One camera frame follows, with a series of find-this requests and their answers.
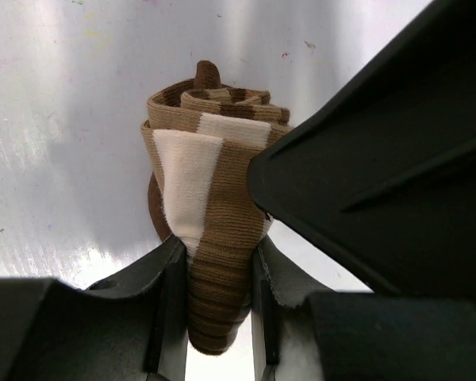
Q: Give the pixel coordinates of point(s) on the brown striped sock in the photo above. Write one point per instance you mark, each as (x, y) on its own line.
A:
(201, 135)

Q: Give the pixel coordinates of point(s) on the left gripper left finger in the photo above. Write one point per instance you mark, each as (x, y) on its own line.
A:
(128, 326)

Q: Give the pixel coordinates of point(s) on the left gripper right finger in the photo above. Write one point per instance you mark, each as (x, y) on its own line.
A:
(303, 330)

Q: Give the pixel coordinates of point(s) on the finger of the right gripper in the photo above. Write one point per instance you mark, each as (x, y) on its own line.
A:
(383, 177)

